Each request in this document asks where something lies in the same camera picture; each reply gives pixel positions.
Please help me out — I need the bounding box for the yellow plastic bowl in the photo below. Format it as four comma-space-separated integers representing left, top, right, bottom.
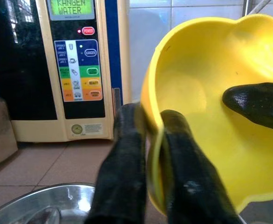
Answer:
140, 13, 273, 214

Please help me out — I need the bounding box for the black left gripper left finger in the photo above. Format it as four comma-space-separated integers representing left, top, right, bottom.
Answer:
84, 104, 149, 224

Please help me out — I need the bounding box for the cream water ionizer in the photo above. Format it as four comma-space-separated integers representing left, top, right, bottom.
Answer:
0, 0, 131, 143

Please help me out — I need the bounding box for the grey metal pipe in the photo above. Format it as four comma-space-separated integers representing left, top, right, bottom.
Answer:
242, 0, 273, 18

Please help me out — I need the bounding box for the small steel bowl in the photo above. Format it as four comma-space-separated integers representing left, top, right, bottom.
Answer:
0, 183, 96, 224

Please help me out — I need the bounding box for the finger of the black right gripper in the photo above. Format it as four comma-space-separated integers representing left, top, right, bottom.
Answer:
222, 82, 273, 133

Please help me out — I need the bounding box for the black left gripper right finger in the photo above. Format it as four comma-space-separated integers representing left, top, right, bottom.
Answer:
161, 109, 244, 224

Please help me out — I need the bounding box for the jar of brown powder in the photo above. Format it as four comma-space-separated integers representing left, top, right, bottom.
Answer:
0, 97, 19, 175

